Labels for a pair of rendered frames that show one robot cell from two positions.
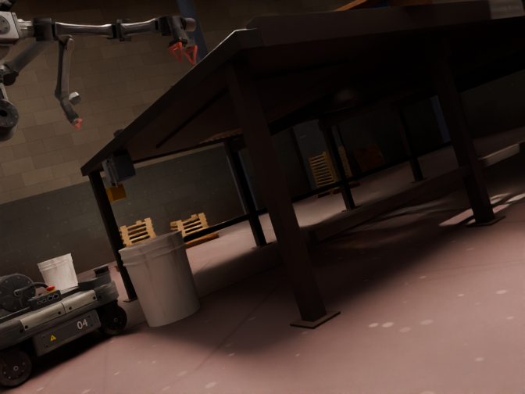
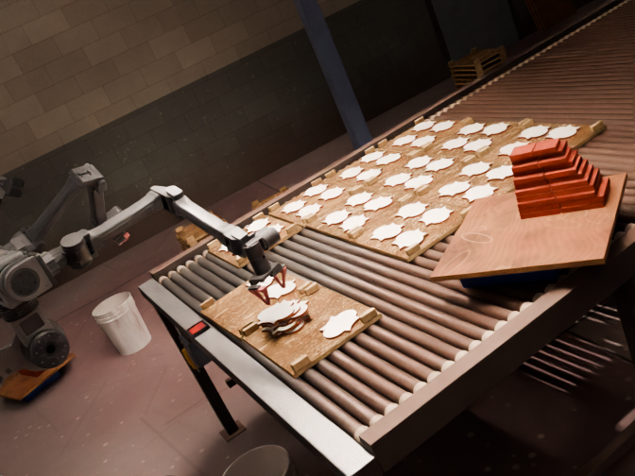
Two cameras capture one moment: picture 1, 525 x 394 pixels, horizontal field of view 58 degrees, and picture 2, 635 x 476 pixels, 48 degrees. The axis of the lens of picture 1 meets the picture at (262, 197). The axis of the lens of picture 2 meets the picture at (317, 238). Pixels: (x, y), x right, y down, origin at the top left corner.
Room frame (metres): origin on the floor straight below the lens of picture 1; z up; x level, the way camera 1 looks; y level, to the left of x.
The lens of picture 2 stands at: (0.06, -0.55, 2.04)
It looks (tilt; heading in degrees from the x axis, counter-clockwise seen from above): 21 degrees down; 13
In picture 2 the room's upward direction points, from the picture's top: 24 degrees counter-clockwise
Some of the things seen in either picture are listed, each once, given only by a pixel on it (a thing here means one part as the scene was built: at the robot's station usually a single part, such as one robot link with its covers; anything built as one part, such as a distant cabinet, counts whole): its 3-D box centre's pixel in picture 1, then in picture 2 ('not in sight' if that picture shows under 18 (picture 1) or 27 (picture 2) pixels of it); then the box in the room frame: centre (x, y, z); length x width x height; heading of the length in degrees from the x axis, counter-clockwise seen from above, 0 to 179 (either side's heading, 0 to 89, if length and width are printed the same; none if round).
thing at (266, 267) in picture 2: (179, 37); (261, 265); (2.13, 0.14, 1.19); 0.10 x 0.07 x 0.07; 152
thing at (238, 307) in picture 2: not in sight; (256, 300); (2.47, 0.33, 0.93); 0.41 x 0.35 x 0.02; 36
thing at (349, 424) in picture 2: not in sight; (233, 335); (2.31, 0.41, 0.90); 1.95 x 0.05 x 0.05; 34
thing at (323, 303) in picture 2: not in sight; (309, 328); (2.13, 0.08, 0.93); 0.41 x 0.35 x 0.02; 34
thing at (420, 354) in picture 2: not in sight; (300, 292); (2.48, 0.16, 0.90); 1.95 x 0.05 x 0.05; 34
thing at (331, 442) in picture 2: (137, 130); (219, 348); (2.27, 0.47, 0.88); 2.08 x 0.09 x 0.06; 34
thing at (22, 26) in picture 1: (21, 29); (50, 263); (2.16, 0.80, 1.45); 0.09 x 0.08 x 0.12; 47
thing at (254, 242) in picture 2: (176, 24); (254, 248); (2.14, 0.13, 1.26); 0.07 x 0.06 x 0.07; 137
